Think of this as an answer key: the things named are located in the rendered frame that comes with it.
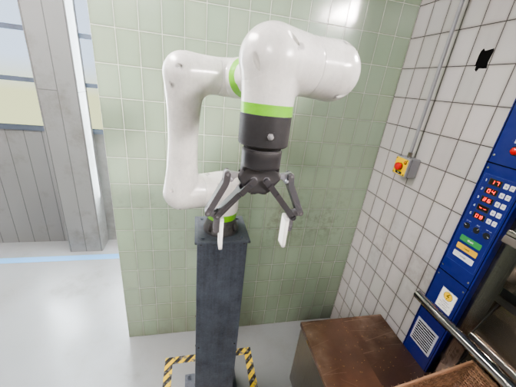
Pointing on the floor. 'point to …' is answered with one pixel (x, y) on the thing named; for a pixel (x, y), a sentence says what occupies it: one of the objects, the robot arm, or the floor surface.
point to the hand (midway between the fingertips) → (252, 240)
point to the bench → (352, 355)
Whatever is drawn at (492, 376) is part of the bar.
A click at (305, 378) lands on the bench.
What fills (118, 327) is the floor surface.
